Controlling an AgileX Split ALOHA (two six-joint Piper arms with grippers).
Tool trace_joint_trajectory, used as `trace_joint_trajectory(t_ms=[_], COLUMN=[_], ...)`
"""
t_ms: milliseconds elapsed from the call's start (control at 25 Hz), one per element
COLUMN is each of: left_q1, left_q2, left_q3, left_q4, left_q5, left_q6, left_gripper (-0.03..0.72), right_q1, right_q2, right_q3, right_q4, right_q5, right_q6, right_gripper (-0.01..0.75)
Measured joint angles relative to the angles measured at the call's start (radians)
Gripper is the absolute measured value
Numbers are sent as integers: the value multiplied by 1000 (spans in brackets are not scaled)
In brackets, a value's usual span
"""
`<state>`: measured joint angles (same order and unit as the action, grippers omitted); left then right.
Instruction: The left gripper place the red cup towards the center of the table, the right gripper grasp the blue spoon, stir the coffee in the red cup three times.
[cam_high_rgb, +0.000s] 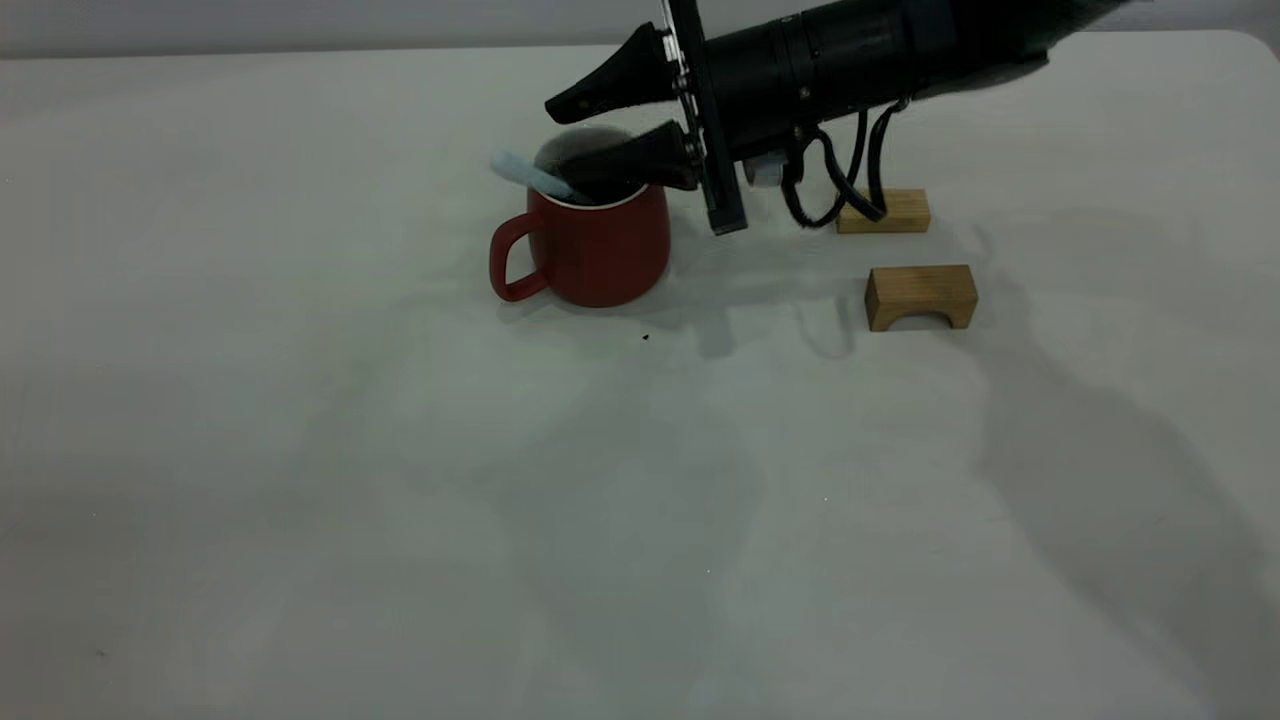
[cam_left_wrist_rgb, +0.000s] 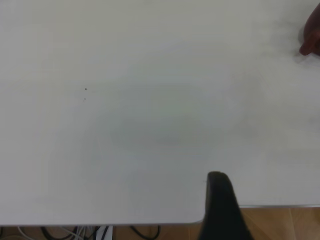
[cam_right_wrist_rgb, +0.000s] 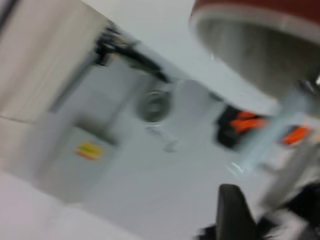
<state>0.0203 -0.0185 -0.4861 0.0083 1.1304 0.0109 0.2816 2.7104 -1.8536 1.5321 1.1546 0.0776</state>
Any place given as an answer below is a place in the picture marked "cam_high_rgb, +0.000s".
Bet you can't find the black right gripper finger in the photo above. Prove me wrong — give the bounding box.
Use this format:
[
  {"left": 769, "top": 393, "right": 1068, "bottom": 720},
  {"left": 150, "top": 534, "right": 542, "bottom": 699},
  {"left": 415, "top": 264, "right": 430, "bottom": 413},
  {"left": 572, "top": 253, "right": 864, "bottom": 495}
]
[
  {"left": 544, "top": 22, "right": 685, "bottom": 127},
  {"left": 558, "top": 120, "right": 703, "bottom": 204}
]

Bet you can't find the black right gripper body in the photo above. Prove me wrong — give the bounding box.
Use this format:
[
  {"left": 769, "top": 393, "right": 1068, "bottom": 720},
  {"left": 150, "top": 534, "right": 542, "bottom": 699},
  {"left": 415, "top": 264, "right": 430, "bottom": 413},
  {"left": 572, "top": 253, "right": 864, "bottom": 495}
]
[{"left": 660, "top": 0, "right": 813, "bottom": 238}]

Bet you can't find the red ceramic mug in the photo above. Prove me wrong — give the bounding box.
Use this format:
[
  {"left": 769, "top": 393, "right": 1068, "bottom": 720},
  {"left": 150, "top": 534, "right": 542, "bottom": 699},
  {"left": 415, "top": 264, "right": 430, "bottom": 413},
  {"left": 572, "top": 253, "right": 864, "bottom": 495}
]
[{"left": 488, "top": 125, "right": 673, "bottom": 309}]

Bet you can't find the spoon with pale blue handle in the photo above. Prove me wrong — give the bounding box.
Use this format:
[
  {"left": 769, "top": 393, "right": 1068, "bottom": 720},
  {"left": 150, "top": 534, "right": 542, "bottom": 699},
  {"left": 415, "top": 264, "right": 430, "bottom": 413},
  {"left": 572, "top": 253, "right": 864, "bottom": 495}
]
[{"left": 490, "top": 150, "right": 579, "bottom": 203}]

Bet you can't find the flat rectangular wooden block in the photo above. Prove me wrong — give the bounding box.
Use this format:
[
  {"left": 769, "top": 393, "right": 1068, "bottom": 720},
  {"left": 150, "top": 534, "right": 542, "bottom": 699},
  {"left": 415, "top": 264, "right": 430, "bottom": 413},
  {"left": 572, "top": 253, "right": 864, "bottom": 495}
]
[{"left": 838, "top": 189, "right": 932, "bottom": 236}]

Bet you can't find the arched wooden block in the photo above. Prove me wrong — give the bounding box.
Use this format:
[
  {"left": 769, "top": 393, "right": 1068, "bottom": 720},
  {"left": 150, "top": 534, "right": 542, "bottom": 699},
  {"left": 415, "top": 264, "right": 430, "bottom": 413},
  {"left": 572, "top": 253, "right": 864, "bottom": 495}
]
[{"left": 864, "top": 264, "right": 980, "bottom": 333}]

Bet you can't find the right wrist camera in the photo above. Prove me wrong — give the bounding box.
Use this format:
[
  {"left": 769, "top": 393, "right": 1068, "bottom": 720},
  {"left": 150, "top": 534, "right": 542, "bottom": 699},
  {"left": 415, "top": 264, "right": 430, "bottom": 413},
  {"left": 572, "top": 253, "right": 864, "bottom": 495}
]
[{"left": 743, "top": 152, "right": 796, "bottom": 191}]

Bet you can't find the black looped cable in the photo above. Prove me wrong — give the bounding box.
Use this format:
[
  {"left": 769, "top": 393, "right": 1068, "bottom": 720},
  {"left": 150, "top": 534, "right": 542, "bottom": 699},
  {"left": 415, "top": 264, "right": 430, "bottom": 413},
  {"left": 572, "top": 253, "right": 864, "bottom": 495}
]
[
  {"left": 840, "top": 98, "right": 913, "bottom": 223},
  {"left": 783, "top": 125, "right": 869, "bottom": 231}
]

